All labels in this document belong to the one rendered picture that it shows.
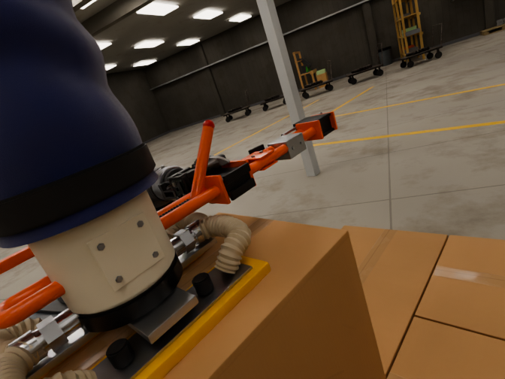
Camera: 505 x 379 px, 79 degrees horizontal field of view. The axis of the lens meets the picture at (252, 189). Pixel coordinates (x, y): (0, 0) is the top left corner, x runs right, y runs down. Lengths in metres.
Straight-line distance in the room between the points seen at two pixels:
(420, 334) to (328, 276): 0.44
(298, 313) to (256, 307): 0.07
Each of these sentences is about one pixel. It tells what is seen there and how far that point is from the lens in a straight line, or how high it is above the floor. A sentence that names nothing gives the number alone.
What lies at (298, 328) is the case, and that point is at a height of 0.88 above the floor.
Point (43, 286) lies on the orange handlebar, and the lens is 0.53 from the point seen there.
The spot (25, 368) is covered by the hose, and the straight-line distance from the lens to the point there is 0.51.
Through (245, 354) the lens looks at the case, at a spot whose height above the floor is 0.93.
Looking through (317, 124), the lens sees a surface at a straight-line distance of 0.82.
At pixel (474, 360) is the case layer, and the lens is 0.90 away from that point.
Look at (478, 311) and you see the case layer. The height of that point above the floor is 0.54.
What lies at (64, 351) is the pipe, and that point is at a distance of 0.54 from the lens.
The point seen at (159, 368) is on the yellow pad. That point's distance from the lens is 0.45.
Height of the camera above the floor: 1.24
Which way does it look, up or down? 18 degrees down
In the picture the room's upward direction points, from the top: 20 degrees counter-clockwise
